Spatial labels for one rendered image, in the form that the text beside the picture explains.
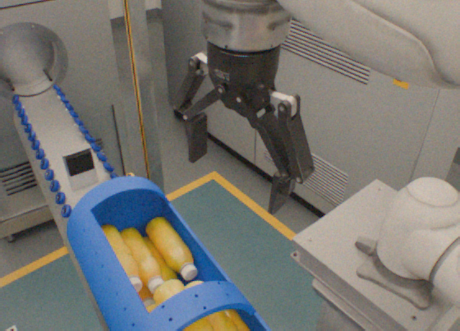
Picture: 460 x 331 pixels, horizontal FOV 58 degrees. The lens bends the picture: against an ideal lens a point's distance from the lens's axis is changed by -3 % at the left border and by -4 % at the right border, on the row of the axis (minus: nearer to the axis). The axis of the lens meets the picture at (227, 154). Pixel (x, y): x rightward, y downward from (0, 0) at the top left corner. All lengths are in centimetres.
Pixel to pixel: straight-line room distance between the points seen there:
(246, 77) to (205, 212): 239
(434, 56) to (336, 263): 95
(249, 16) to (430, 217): 68
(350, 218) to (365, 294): 25
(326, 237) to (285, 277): 128
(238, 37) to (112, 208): 86
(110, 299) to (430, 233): 68
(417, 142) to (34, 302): 208
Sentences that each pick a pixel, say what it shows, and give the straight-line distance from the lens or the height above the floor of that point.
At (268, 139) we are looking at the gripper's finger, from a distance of 47.
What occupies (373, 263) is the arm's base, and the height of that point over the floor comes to 110.
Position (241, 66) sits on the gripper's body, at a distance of 42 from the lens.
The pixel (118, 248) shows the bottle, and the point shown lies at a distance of 109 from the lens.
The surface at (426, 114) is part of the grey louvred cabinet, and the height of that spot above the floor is 100.
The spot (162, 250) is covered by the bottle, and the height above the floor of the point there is 107.
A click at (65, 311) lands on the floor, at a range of 246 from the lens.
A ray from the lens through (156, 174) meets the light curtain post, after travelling 191.
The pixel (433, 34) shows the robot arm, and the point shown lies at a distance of 22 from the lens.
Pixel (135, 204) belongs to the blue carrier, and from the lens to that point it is 122.
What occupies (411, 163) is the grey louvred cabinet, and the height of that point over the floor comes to 74.
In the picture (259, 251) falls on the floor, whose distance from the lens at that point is 257.
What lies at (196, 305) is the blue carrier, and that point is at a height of 123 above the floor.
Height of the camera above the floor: 194
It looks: 36 degrees down
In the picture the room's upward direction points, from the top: straight up
